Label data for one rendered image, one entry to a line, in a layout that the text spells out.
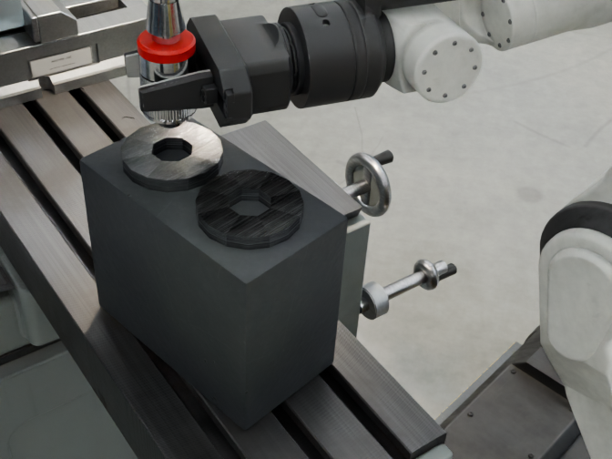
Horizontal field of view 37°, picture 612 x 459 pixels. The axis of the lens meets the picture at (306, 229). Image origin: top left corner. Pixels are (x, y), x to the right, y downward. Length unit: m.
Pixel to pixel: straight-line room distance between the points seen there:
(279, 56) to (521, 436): 0.74
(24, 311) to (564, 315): 0.61
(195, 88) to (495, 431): 0.75
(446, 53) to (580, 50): 2.71
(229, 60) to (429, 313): 1.61
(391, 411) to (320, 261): 0.18
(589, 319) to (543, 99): 2.23
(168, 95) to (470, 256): 1.79
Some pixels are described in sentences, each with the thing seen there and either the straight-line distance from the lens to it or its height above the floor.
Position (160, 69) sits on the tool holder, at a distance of 0.76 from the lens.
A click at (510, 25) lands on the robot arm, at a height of 1.23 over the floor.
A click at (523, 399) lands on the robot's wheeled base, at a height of 0.59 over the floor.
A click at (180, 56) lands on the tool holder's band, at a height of 1.24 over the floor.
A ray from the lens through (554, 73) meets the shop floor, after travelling 3.32.
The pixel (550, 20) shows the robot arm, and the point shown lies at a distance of 0.88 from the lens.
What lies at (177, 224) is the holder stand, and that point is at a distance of 0.77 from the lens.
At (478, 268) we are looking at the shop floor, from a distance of 2.45.
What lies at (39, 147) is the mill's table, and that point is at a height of 0.94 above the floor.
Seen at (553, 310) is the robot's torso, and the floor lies 0.95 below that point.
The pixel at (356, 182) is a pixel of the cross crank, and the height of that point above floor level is 0.65.
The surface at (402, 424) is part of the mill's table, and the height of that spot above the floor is 0.94.
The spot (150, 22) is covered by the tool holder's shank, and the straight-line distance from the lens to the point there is 0.75.
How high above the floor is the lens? 1.62
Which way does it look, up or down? 41 degrees down
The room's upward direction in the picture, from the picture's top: 4 degrees clockwise
